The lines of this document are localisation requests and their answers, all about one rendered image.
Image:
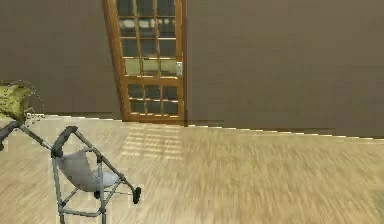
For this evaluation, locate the wooden glass-paned room door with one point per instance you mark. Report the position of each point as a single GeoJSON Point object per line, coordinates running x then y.
{"type": "Point", "coordinates": [150, 80]}

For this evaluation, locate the grey folding stroller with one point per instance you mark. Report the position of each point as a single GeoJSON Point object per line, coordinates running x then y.
{"type": "Point", "coordinates": [83, 171]}

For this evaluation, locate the yellow-green house plant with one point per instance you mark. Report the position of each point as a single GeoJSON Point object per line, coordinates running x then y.
{"type": "Point", "coordinates": [12, 100]}

